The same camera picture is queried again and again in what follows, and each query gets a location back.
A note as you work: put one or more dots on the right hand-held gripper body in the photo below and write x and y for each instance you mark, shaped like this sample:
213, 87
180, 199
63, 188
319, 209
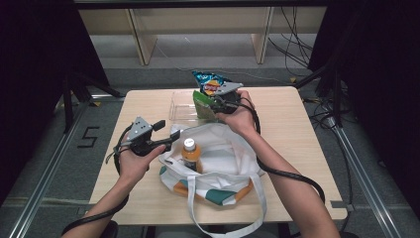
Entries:
228, 87

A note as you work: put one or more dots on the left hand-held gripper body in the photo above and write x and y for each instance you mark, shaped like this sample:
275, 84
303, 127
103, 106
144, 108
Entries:
140, 128

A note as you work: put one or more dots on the green snack packet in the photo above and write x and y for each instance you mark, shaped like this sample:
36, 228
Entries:
203, 107

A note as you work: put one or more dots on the blue chip bag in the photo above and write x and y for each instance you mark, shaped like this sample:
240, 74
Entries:
208, 81

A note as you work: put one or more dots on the clear plastic box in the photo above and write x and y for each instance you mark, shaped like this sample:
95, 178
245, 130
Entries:
181, 110

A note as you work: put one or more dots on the white tote bag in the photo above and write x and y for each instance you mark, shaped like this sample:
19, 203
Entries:
221, 162

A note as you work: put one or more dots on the person's right hand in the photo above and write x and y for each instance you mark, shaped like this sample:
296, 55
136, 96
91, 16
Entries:
242, 120

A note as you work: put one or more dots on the person's left hand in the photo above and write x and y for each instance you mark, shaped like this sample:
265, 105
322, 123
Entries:
133, 168

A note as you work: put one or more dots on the orange juice bottle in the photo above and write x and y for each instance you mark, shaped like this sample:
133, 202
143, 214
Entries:
190, 153

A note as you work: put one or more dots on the light wooden desk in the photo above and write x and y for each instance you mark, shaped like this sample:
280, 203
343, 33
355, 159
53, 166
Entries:
198, 20

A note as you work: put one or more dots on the black tripod stand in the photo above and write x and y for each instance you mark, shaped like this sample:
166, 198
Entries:
336, 95
67, 105

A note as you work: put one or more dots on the black chair part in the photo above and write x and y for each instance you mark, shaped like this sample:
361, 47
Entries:
110, 230

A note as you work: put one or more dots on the grey tape strip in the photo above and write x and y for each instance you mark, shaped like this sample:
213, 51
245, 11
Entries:
339, 204

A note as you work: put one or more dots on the aluminium floor rail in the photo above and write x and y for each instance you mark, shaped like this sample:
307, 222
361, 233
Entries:
363, 178
46, 185

